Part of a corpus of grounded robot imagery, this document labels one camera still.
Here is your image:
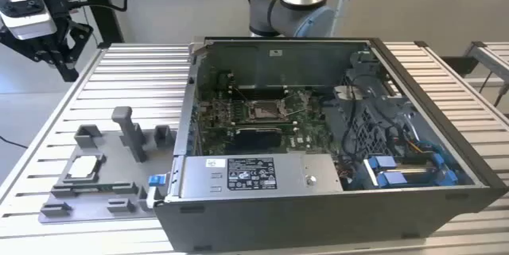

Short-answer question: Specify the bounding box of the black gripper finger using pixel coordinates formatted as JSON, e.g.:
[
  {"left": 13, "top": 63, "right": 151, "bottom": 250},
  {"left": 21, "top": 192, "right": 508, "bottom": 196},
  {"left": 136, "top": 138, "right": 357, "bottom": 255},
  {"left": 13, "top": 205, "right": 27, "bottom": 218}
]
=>
[
  {"left": 56, "top": 20, "right": 95, "bottom": 83},
  {"left": 0, "top": 31, "right": 57, "bottom": 67}
]

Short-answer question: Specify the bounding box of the square silver CPU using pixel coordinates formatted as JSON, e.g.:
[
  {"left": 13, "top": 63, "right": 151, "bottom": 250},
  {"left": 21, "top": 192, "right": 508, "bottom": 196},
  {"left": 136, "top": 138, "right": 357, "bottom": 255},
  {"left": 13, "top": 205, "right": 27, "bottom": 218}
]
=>
[{"left": 66, "top": 156, "right": 100, "bottom": 180}]

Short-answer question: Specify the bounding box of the CPU socket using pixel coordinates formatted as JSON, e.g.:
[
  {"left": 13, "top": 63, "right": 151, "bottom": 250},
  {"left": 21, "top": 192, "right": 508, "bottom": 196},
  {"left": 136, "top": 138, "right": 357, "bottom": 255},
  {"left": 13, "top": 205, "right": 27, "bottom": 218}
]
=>
[{"left": 245, "top": 98, "right": 289, "bottom": 123}]

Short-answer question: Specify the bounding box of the grey parts rack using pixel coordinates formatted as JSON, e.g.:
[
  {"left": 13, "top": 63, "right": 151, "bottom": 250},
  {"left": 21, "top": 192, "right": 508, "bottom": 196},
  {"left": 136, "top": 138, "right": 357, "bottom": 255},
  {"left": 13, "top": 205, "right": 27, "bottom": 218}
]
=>
[{"left": 37, "top": 105, "right": 178, "bottom": 225}]

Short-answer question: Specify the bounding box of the green RAM stick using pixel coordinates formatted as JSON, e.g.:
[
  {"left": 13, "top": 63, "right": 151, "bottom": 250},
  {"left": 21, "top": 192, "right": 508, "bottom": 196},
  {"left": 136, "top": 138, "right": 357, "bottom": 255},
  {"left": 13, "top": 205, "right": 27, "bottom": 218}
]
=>
[{"left": 53, "top": 181, "right": 135, "bottom": 192}]

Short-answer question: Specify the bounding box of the hard disk in blue carrier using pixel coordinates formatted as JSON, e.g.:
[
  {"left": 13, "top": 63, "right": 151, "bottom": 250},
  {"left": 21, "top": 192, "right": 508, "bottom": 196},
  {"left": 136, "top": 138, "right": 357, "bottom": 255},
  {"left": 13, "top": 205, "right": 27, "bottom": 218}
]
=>
[{"left": 136, "top": 172, "right": 168, "bottom": 210}]

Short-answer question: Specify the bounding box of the black graphics card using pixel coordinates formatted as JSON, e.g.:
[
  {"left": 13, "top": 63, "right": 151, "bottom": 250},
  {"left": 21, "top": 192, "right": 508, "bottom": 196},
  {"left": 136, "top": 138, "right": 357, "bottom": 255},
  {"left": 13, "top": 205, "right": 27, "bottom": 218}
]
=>
[{"left": 224, "top": 126, "right": 282, "bottom": 153}]

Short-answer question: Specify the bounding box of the silver power supply unit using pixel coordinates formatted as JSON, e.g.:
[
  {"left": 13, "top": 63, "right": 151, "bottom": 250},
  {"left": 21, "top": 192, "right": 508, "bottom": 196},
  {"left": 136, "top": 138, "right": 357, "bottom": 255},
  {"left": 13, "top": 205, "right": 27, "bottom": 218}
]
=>
[{"left": 174, "top": 153, "right": 345, "bottom": 200}]

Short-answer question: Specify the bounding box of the thin metal locking lever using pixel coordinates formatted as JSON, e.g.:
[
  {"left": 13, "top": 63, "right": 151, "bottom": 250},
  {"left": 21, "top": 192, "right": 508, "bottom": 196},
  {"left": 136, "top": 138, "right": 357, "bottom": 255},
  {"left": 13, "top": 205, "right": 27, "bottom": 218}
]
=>
[{"left": 286, "top": 94, "right": 314, "bottom": 116}]

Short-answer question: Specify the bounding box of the green motherboard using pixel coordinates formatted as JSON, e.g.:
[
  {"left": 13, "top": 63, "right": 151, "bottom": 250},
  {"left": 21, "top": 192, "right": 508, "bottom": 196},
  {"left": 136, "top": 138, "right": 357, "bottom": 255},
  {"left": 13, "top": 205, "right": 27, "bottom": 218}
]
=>
[{"left": 196, "top": 70, "right": 343, "bottom": 157}]

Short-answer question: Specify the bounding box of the black open PC case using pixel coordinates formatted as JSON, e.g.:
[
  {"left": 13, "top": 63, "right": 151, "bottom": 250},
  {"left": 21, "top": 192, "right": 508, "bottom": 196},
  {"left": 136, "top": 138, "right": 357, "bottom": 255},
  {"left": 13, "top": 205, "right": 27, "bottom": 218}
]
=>
[{"left": 152, "top": 36, "right": 509, "bottom": 253}]

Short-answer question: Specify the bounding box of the grey perforated disk bay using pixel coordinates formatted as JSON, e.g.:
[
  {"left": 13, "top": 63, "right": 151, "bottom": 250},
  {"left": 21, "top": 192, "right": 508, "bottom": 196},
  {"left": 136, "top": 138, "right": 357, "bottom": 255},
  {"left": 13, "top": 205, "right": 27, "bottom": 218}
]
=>
[{"left": 323, "top": 49, "right": 478, "bottom": 191}]

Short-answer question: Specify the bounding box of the black block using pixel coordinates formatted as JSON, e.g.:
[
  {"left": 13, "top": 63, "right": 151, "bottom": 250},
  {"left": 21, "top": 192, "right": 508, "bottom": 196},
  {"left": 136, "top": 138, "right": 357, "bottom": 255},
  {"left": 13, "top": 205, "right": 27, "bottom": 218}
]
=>
[{"left": 438, "top": 55, "right": 478, "bottom": 79}]

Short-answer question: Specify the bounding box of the aluminium side table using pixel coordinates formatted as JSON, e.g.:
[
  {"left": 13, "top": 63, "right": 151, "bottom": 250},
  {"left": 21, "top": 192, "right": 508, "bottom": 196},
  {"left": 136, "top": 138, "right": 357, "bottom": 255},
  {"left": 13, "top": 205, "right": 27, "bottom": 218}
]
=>
[{"left": 462, "top": 40, "right": 509, "bottom": 107}]

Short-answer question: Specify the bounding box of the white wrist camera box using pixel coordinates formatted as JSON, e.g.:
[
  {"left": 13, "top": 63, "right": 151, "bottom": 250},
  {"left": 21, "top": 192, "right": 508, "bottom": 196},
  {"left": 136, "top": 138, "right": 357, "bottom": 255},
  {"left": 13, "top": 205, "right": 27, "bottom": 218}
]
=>
[{"left": 0, "top": 0, "right": 59, "bottom": 41}]

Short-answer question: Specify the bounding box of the black frame post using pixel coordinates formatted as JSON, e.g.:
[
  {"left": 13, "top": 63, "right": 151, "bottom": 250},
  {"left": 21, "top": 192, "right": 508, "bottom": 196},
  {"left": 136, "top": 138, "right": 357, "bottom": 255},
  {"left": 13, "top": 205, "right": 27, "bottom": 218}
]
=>
[{"left": 75, "top": 0, "right": 126, "bottom": 49}]

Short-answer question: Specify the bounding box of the thin black floor cable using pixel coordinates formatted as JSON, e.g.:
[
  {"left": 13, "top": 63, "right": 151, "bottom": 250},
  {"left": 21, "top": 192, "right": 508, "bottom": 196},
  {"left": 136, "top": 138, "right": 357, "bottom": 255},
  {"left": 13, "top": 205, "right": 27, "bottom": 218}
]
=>
[{"left": 0, "top": 135, "right": 29, "bottom": 149}]

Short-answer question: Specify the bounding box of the black wire bundle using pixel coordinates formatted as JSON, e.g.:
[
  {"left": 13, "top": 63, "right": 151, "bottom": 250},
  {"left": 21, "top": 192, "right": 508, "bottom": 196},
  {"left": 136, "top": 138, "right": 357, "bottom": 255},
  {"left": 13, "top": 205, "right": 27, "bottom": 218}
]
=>
[{"left": 341, "top": 67, "right": 406, "bottom": 160}]

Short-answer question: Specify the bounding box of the blue disk carrier handle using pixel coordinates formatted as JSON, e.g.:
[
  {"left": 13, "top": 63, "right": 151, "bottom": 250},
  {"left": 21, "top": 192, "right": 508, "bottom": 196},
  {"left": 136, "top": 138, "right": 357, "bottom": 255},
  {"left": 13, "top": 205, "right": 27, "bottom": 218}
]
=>
[
  {"left": 369, "top": 154, "right": 397, "bottom": 170},
  {"left": 375, "top": 170, "right": 409, "bottom": 189}
]

